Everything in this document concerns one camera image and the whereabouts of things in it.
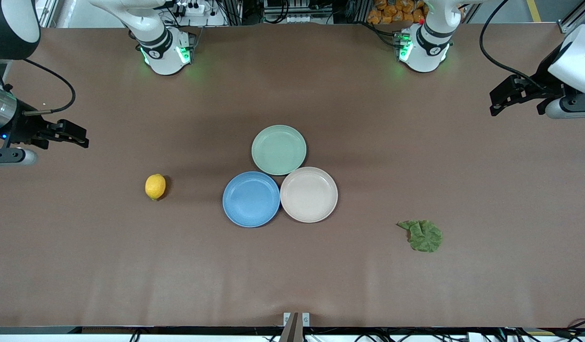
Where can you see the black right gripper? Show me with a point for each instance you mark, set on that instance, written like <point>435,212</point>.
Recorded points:
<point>23,128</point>

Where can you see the beige plate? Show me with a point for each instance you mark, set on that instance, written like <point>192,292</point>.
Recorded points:
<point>309,194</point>

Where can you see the yellow lemon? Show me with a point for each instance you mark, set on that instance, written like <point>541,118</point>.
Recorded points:
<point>155,186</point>

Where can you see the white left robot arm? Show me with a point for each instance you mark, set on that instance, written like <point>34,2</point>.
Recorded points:
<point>425,47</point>

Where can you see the white power strip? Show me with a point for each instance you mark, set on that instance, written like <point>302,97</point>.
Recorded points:
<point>190,8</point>

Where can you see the metal table edge bracket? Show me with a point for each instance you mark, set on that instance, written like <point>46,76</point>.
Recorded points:
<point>296,318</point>

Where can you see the brown camera pole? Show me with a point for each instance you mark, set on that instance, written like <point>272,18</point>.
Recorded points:
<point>292,332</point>

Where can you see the light green plate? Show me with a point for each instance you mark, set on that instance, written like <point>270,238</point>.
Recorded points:
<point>278,150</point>

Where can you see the orange snack bags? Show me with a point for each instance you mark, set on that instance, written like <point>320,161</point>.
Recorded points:
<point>392,12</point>

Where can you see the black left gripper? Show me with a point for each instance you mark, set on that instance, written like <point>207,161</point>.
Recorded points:
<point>545,76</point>

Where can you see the green lettuce leaf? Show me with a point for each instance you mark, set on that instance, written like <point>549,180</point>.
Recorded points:
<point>425,236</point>

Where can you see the blue plate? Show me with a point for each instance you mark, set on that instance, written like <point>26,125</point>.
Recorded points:
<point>250,199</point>

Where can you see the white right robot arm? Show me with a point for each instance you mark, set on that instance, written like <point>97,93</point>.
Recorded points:
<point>162,47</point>

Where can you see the aluminium frame profile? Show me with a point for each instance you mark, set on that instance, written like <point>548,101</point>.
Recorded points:
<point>577,16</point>

